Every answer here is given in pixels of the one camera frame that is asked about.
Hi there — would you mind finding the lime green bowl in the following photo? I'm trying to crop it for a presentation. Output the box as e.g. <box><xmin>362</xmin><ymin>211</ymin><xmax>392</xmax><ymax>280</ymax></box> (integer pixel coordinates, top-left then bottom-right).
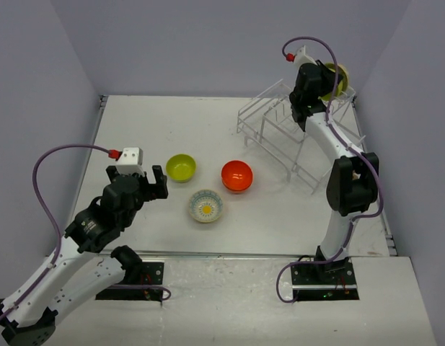
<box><xmin>166</xmin><ymin>154</ymin><xmax>197</xmax><ymax>183</ymax></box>

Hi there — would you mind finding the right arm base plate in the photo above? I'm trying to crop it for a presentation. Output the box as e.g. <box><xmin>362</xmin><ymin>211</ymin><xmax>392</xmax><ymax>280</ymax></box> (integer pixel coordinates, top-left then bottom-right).
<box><xmin>291</xmin><ymin>260</ymin><xmax>359</xmax><ymax>302</ymax></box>

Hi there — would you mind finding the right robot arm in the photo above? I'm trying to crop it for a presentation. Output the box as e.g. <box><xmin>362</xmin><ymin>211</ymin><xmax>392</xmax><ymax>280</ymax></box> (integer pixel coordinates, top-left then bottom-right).
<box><xmin>289</xmin><ymin>61</ymin><xmax>379</xmax><ymax>283</ymax></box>

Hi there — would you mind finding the tan bowl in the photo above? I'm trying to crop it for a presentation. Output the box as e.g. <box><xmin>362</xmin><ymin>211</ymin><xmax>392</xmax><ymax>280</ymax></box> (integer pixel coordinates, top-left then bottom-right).
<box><xmin>338</xmin><ymin>64</ymin><xmax>349</xmax><ymax>94</ymax></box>
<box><xmin>188</xmin><ymin>189</ymin><xmax>224</xmax><ymax>223</ymax></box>

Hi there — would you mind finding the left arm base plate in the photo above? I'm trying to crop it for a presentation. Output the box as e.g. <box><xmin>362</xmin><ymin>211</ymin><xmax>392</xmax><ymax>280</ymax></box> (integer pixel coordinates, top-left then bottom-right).
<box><xmin>95</xmin><ymin>262</ymin><xmax>169</xmax><ymax>302</ymax></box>

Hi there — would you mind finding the white wire dish rack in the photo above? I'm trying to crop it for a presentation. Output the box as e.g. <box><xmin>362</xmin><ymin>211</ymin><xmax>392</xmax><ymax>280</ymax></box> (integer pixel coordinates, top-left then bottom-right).
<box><xmin>237</xmin><ymin>79</ymin><xmax>368</xmax><ymax>196</ymax></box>

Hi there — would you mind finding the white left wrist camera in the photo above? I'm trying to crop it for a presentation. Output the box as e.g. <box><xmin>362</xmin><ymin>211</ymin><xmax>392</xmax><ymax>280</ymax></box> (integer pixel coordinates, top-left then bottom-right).
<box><xmin>115</xmin><ymin>147</ymin><xmax>144</xmax><ymax>176</ymax></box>

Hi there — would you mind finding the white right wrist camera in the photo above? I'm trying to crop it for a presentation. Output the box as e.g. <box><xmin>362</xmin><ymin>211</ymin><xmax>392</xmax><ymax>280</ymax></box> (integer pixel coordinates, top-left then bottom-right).
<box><xmin>293</xmin><ymin>45</ymin><xmax>316</xmax><ymax>69</ymax></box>

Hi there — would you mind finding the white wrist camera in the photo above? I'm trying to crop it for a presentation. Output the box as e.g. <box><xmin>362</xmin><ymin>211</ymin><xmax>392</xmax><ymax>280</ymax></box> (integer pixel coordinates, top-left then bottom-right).
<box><xmin>293</xmin><ymin>45</ymin><xmax>316</xmax><ymax>69</ymax></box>
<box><xmin>115</xmin><ymin>147</ymin><xmax>144</xmax><ymax>176</ymax></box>

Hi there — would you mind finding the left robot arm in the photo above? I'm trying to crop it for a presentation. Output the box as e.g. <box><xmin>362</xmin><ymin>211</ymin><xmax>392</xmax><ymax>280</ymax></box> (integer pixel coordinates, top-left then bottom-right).
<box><xmin>0</xmin><ymin>165</ymin><xmax>168</xmax><ymax>345</ymax></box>

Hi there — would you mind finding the olive green bowl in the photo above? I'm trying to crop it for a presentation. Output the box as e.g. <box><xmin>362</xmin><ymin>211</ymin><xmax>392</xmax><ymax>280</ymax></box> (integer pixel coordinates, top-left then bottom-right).
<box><xmin>324</xmin><ymin>62</ymin><xmax>341</xmax><ymax>98</ymax></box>

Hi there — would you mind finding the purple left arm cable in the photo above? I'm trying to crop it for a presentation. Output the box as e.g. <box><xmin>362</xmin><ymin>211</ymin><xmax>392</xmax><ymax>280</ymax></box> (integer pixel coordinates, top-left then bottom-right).
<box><xmin>0</xmin><ymin>143</ymin><xmax>172</xmax><ymax>325</ymax></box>

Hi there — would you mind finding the orange bowl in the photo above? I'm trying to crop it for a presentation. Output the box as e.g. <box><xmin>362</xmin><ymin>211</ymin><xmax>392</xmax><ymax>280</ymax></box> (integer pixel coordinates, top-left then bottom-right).
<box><xmin>224</xmin><ymin>185</ymin><xmax>250</xmax><ymax>195</ymax></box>
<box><xmin>221</xmin><ymin>160</ymin><xmax>253</xmax><ymax>190</ymax></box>

